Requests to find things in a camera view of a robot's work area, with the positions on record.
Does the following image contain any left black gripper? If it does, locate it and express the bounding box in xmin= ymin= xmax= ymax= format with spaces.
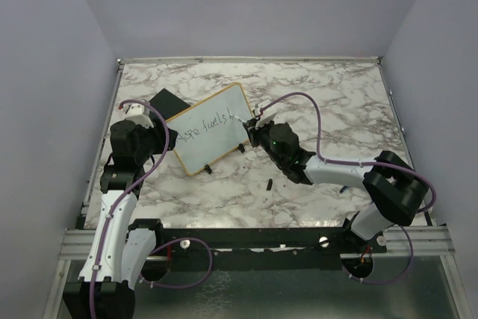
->
xmin=136 ymin=117 xmax=179 ymax=164

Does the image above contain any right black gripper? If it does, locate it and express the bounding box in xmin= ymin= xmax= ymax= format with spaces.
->
xmin=244 ymin=117 xmax=285 ymax=167

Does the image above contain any black marker pen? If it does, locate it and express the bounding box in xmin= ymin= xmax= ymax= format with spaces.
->
xmin=233 ymin=115 xmax=247 ymax=124

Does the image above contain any yellow framed whiteboard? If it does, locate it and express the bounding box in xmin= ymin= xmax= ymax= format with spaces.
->
xmin=167 ymin=82 xmax=252 ymax=176

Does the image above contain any black marker cap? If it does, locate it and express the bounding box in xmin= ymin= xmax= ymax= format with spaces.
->
xmin=266 ymin=179 xmax=273 ymax=191

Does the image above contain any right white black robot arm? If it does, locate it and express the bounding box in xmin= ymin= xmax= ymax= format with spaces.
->
xmin=242 ymin=119 xmax=430 ymax=253

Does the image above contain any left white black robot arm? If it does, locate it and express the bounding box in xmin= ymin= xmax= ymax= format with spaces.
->
xmin=63 ymin=114 xmax=177 ymax=318

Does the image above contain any black rectangular pad upper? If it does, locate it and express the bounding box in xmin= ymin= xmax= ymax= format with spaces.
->
xmin=149 ymin=88 xmax=190 ymax=120

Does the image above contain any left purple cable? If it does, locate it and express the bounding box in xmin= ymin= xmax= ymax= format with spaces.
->
xmin=89 ymin=98 xmax=213 ymax=319

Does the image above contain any purple cable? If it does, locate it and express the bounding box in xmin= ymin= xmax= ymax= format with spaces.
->
xmin=259 ymin=91 xmax=438 ymax=285
xmin=89 ymin=98 xmax=213 ymax=319

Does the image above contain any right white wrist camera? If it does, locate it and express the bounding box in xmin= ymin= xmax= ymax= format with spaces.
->
xmin=253 ymin=99 xmax=276 ymax=129

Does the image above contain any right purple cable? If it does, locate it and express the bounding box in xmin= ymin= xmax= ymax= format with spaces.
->
xmin=259 ymin=91 xmax=438 ymax=285

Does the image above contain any black mounting rail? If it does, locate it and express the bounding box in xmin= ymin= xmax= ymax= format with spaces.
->
xmin=143 ymin=227 xmax=386 ymax=276

